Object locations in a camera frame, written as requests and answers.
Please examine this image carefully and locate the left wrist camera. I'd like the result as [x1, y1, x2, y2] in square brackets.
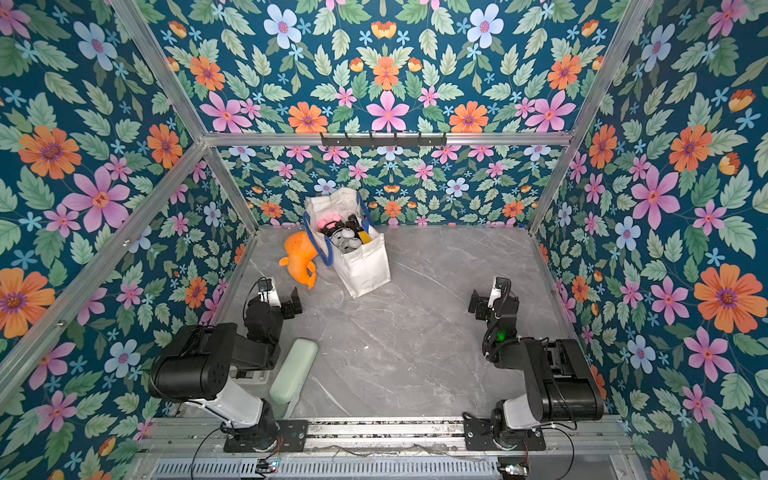
[258, 277, 281, 307]

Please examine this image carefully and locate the aluminium front rail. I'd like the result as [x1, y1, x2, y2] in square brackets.
[139, 415, 635, 457]

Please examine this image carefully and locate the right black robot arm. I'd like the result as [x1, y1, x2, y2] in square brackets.
[462, 276, 605, 451]

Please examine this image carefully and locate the black hook rail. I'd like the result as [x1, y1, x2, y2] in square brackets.
[320, 133, 448, 148]

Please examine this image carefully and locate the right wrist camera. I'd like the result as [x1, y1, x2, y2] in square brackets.
[487, 277, 506, 309]

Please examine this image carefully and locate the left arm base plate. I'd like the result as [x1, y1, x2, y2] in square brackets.
[221, 420, 309, 453]

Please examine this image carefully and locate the white twin-bell alarm clock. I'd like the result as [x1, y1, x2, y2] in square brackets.
[330, 228, 363, 254]

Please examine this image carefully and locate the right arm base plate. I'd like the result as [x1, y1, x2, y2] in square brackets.
[462, 410, 546, 452]

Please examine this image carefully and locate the pale green oblong case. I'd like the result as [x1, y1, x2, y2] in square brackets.
[269, 338, 319, 405]

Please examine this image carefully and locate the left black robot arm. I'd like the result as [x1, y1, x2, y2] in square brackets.
[149, 277, 303, 451]

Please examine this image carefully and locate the pink alarm clock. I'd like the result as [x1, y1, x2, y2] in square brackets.
[317, 214, 345, 235]

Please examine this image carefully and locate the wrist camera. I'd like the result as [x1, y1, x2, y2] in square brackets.
[487, 277, 506, 309]
[258, 277, 281, 307]

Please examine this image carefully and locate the white canvas tote bag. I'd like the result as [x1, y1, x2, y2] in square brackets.
[303, 187, 391, 298]

